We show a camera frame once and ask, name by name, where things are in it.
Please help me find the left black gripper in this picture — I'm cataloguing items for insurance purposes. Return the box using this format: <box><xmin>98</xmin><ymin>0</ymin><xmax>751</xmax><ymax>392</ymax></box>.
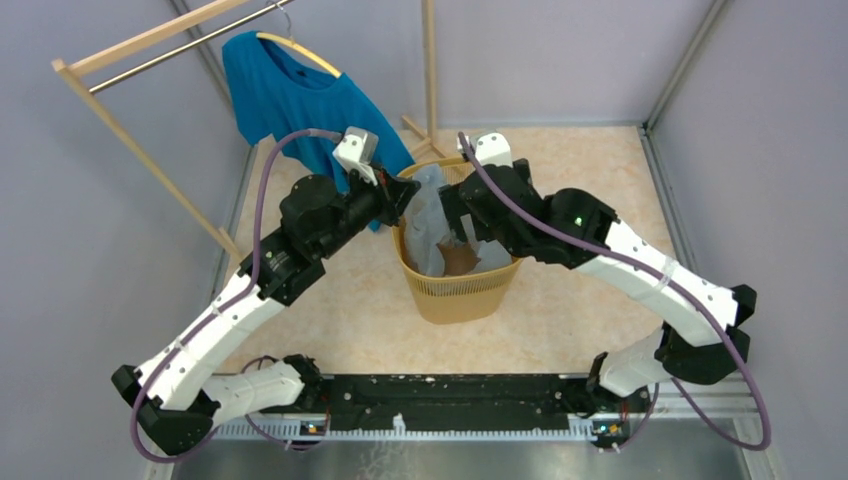
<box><xmin>316</xmin><ymin>161</ymin><xmax>422</xmax><ymax>260</ymax></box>

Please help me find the light blue plastic trash bag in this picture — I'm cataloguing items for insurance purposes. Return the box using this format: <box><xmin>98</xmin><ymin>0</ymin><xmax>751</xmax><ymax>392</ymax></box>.
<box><xmin>403</xmin><ymin>163</ymin><xmax>513</xmax><ymax>277</ymax></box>

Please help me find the yellow mesh trash bin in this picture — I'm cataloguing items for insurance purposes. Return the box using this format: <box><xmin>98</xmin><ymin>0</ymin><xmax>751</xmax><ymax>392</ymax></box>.
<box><xmin>392</xmin><ymin>157</ymin><xmax>521</xmax><ymax>324</ymax></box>

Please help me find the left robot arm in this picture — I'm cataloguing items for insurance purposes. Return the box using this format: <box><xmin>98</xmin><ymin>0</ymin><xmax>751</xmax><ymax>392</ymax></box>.
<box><xmin>112</xmin><ymin>170</ymin><xmax>420</xmax><ymax>463</ymax></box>

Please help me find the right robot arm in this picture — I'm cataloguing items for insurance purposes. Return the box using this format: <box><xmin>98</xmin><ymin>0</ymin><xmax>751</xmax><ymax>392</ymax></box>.
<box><xmin>439</xmin><ymin>159</ymin><xmax>756</xmax><ymax>412</ymax></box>

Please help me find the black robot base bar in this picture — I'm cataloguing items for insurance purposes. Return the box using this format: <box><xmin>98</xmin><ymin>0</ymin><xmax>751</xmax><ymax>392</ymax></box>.
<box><xmin>259</xmin><ymin>372</ymin><xmax>654</xmax><ymax>433</ymax></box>

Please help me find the blue t-shirt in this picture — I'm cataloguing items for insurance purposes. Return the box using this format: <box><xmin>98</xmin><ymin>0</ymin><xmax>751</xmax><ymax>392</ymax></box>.
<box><xmin>221</xmin><ymin>30</ymin><xmax>416</xmax><ymax>233</ymax></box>

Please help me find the wooden clothes hanger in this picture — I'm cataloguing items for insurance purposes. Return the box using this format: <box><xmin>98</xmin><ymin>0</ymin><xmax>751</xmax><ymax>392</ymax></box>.
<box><xmin>256</xmin><ymin>1</ymin><xmax>342</xmax><ymax>78</ymax></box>

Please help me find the wooden clothes rack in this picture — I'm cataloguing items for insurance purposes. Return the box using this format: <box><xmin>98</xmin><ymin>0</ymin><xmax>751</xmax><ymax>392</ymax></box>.
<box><xmin>51</xmin><ymin>0</ymin><xmax>449</xmax><ymax>266</ymax></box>

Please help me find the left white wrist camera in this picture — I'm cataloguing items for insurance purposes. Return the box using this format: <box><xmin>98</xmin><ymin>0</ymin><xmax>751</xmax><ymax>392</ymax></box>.
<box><xmin>332</xmin><ymin>126</ymin><xmax>379</xmax><ymax>186</ymax></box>

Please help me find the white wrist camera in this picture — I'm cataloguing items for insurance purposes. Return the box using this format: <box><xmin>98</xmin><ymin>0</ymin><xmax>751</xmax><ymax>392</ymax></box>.
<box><xmin>332</xmin><ymin>126</ymin><xmax>379</xmax><ymax>186</ymax></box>
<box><xmin>456</xmin><ymin>131</ymin><xmax>513</xmax><ymax>167</ymax></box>

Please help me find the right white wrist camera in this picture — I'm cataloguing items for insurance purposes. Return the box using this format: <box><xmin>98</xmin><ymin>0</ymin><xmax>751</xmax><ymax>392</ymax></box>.
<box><xmin>456</xmin><ymin>131</ymin><xmax>513</xmax><ymax>167</ymax></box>

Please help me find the white toothed cable duct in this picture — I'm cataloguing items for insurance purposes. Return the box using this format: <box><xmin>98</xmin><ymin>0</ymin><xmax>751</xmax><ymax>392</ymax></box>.
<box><xmin>212</xmin><ymin>415</ymin><xmax>597</xmax><ymax>442</ymax></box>

